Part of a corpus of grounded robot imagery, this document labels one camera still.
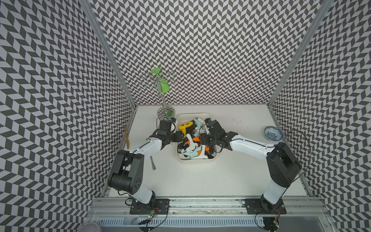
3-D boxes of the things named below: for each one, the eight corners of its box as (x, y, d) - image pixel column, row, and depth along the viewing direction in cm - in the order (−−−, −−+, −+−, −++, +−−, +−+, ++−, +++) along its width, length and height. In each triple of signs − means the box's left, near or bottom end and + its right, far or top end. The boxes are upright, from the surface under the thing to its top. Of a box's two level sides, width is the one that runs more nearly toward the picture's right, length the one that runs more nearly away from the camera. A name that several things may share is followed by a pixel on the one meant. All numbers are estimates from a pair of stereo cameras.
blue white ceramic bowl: (260, 137, 102) (264, 132, 97) (264, 128, 107) (268, 123, 102) (277, 145, 98) (281, 141, 93) (280, 135, 103) (284, 131, 98)
